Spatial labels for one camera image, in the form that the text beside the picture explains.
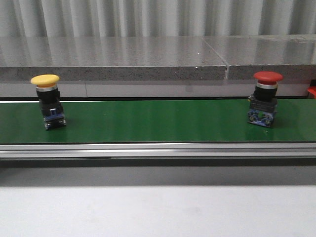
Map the red mushroom push button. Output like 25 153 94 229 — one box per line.
247 71 283 128

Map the yellow mushroom push button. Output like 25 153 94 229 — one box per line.
31 74 66 130

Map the green conveyor belt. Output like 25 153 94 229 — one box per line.
0 99 316 144

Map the grey stone slab left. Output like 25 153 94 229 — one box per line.
0 37 226 82

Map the grey stone slab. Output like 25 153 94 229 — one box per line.
204 35 316 84
0 37 226 82

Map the grey stone slab right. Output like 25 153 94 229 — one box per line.
204 35 316 84

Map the red plastic tray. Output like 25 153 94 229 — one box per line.
307 86 316 99

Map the white corrugated curtain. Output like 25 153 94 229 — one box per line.
0 0 316 37

